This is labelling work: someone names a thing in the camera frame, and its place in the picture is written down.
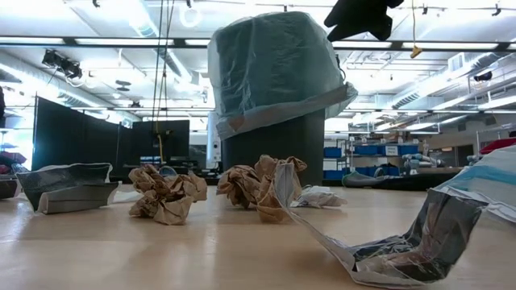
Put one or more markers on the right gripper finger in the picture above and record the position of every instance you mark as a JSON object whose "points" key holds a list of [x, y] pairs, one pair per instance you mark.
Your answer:
{"points": [[390, 16], [354, 22]]}

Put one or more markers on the blue plastic trash bag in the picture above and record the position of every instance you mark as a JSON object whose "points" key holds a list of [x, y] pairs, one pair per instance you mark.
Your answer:
{"points": [[274, 64]]}

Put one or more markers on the grey trash bin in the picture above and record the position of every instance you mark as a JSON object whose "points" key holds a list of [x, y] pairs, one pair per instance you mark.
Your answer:
{"points": [[278, 153]]}

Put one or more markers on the small white wrapper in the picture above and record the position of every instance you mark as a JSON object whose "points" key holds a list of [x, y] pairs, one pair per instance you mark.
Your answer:
{"points": [[318, 197]]}

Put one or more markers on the translucent blue-rimmed trash bag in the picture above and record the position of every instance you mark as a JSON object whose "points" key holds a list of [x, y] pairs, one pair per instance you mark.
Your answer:
{"points": [[496, 173]]}

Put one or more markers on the brown paper ball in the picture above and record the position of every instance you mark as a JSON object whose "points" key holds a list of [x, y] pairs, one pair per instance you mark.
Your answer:
{"points": [[240, 185], [266, 201], [165, 197]]}

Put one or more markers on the long newspaper strip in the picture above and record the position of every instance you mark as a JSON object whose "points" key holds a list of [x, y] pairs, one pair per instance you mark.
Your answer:
{"points": [[443, 225]]}

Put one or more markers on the newspaper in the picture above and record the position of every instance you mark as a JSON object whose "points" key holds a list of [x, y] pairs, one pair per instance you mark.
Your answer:
{"points": [[64, 189]]}

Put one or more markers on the grey robot arm on bench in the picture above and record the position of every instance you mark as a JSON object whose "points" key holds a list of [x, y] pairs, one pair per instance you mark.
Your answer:
{"points": [[419, 161]]}

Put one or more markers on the red object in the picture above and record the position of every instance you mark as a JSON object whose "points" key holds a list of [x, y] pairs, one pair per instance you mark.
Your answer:
{"points": [[498, 145]]}

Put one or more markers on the black monitor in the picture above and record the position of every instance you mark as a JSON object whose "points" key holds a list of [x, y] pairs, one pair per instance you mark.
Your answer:
{"points": [[177, 141]]}

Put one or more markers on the black ceiling-mounted device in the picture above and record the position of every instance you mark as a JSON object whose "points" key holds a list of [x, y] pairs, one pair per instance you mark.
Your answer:
{"points": [[62, 64]]}

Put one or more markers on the small black ceiling camera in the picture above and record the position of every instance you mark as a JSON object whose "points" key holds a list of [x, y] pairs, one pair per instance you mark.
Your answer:
{"points": [[483, 76]]}

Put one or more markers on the black partition wall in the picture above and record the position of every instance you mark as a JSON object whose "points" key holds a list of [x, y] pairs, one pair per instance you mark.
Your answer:
{"points": [[80, 137]]}

